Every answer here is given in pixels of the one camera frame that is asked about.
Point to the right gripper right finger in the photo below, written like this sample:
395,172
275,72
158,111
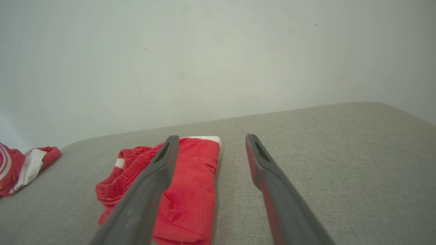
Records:
282,204

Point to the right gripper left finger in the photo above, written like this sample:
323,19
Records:
143,197

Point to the red white-hemmed shorts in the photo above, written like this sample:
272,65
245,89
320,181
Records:
194,190

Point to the red Bulls basketball jersey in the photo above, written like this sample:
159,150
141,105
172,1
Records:
13,166

